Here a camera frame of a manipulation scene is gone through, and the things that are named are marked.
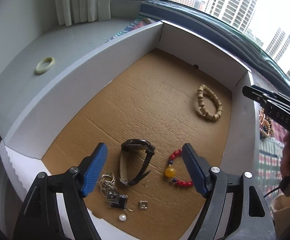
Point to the pale green jade bangle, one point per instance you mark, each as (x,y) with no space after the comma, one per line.
(38,69)

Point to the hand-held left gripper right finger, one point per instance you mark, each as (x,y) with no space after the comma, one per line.
(192,170)

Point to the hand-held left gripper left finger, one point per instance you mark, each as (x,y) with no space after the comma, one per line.
(95,170)

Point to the white cardboard box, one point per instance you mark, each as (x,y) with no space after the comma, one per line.
(147,105)

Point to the tan round object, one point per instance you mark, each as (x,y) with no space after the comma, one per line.
(276,202)

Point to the white curtain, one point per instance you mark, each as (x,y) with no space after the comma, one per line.
(80,0)

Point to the black leather wristwatch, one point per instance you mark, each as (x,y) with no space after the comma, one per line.
(137,143)

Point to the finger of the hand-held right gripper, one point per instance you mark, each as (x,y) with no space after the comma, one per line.
(256,93)

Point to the large white high-rise building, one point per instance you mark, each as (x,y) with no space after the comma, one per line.
(232,2)

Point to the small square silver earring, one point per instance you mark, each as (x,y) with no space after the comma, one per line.
(143,204)

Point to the person's right hand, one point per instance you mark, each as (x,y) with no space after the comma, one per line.
(286,155)

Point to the low red building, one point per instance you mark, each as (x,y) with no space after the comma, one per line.
(187,1)

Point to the silver square pendant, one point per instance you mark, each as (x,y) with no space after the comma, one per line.
(115,197)

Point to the white pearl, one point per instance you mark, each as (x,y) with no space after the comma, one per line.
(122,217)

